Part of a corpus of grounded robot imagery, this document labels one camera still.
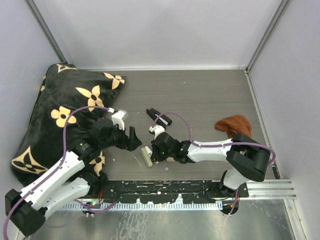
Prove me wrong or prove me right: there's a black floral cushion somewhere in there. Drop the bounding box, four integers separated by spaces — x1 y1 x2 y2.
10 62 126 187

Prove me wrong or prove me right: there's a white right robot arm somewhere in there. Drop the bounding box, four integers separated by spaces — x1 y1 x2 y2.
149 125 273 197

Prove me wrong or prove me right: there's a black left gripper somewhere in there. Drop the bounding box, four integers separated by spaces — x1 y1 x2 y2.
100 121 142 152

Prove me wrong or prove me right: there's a black stapler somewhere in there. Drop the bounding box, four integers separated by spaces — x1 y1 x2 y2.
146 107 173 127

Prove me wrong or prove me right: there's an orange brown cloth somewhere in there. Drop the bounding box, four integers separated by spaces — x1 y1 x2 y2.
214 114 252 139

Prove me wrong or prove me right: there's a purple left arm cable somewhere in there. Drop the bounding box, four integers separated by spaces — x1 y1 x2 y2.
2 106 117 240

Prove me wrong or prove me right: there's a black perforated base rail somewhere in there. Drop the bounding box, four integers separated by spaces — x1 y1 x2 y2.
70 179 236 206

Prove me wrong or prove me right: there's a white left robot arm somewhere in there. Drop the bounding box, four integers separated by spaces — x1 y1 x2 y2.
3 108 142 239

